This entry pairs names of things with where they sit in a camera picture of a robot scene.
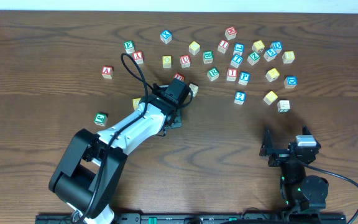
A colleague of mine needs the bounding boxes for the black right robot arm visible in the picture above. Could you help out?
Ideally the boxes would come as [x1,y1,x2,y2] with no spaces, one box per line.
[259,126,329,213]

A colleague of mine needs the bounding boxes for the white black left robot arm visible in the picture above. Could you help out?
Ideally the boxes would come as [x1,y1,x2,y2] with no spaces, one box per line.
[48,92,186,223]

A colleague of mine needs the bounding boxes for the wood L top block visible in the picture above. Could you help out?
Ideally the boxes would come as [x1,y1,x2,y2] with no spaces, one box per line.
[277,100,290,113]

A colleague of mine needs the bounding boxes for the plain wood top block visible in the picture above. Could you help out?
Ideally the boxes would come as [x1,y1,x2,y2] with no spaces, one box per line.
[189,83,199,97]

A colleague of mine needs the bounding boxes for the yellow G wooden block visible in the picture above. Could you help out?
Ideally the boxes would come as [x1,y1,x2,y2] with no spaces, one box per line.
[132,98,141,110]

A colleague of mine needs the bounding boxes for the red U block lower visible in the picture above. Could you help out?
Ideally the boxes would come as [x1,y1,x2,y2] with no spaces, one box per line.
[174,73,185,82]

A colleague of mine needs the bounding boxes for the red u block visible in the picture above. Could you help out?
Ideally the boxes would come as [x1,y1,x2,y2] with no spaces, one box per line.
[174,73,185,82]
[180,55,191,68]

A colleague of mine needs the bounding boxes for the yellow S wooden block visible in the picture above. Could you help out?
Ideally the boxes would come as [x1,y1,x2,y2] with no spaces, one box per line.
[264,91,278,105]

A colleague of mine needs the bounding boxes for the blue D block lower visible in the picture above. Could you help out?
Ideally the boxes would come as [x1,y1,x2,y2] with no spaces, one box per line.
[284,76,298,89]

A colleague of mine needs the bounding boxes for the blue d block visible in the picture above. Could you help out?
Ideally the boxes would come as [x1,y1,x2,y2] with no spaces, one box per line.
[284,76,298,89]
[270,41,283,54]

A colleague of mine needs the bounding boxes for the blue 2 wooden block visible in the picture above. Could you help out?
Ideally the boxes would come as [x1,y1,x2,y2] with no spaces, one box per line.
[234,91,246,105]

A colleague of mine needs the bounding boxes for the red U block upper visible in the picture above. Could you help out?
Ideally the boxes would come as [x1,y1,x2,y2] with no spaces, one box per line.
[180,55,191,68]

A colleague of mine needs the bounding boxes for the yellow O wooden block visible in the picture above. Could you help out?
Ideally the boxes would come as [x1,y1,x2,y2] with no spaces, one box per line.
[162,55,172,68]

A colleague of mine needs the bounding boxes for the green R wooden block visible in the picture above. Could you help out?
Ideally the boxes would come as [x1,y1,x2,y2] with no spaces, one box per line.
[207,67,219,82]

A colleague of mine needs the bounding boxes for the yellow A wooden block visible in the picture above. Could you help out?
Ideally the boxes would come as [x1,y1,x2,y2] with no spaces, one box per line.
[265,68,280,82]

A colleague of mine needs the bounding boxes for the green B wooden block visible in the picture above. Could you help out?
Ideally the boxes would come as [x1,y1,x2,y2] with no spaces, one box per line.
[203,50,214,63]

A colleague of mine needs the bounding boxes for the red X wooden block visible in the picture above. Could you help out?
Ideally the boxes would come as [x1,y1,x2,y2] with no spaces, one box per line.
[133,51,144,64]

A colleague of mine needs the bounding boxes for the green J wooden block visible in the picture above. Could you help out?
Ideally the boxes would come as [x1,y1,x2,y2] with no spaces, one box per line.
[94,113,108,126]

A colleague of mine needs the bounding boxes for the blue P wooden block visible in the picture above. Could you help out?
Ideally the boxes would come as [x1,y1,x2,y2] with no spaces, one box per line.
[238,72,250,85]

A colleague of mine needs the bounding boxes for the red I block lower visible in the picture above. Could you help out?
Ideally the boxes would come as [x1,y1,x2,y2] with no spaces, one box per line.
[226,68,237,82]

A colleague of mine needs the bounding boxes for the red i block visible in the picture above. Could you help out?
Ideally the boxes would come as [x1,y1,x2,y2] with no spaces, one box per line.
[226,68,237,82]
[218,40,229,54]

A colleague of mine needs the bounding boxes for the yellow block upper middle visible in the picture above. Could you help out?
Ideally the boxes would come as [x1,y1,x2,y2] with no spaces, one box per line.
[189,41,201,55]

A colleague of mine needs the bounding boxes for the yellow 8 wooden block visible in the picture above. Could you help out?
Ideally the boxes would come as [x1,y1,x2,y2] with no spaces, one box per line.
[282,51,295,64]

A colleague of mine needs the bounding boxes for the red A wooden block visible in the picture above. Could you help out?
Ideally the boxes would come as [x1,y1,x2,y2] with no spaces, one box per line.
[101,66,114,79]

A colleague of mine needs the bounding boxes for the blue X wooden block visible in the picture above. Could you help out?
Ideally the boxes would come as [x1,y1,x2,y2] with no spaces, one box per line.
[160,30,172,44]

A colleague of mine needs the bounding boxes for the blue 5 wooden block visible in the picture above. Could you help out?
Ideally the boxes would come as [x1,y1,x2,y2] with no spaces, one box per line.
[264,48,277,62]

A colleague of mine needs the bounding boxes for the blue T wooden block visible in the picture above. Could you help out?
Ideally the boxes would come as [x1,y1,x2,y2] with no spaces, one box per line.
[231,54,244,68]

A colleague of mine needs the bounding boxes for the green F wooden block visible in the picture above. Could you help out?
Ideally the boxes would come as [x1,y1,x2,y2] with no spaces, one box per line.
[124,40,135,54]

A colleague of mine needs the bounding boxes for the blue D block upper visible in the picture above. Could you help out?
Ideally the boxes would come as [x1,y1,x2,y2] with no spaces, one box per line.
[270,41,283,54]

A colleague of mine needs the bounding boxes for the red I block upper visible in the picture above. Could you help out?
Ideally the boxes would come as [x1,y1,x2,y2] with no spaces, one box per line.
[218,40,229,54]

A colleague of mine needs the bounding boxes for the green Z wooden block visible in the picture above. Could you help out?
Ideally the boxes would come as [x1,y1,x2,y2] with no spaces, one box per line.
[247,52,260,65]

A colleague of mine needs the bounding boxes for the blue L wooden block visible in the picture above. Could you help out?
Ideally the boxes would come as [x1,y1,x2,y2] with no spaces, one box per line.
[233,43,245,56]

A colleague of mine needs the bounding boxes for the yellow block near D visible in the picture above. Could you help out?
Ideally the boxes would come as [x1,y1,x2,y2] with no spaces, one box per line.
[252,40,265,54]

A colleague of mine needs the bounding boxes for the red H wooden block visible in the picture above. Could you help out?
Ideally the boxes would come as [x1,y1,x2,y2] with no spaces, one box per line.
[224,26,237,40]

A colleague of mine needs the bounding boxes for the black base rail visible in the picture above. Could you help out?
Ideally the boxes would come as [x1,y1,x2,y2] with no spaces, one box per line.
[35,212,347,224]

